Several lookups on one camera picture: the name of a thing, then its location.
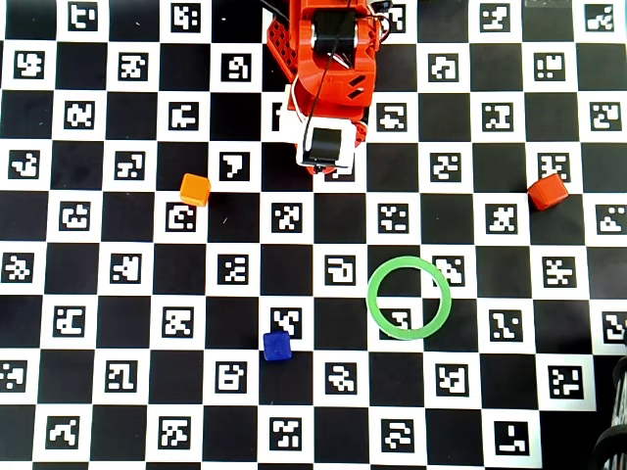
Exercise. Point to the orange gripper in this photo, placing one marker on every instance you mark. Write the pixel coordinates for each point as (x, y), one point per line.
(327, 145)

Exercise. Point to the orange cube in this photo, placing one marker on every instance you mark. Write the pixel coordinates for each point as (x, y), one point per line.
(195, 189)

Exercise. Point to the blue cube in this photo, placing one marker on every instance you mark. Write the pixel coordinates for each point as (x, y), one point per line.
(277, 346)

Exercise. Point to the red cube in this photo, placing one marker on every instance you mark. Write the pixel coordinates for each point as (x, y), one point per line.
(547, 192)

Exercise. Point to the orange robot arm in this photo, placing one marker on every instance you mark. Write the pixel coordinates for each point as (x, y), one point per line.
(303, 44)

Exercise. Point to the black white checkerboard marker board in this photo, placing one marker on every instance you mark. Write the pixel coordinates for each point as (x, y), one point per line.
(147, 274)

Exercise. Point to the black ribbed stand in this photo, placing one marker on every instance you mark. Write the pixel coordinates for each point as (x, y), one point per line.
(619, 416)

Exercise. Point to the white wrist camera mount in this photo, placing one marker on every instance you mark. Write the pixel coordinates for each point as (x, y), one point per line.
(350, 147)

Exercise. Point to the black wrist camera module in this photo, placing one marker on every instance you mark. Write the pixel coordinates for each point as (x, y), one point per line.
(325, 144)

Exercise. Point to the orange perforated base bracket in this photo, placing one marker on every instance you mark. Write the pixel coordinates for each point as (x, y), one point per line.
(281, 46)

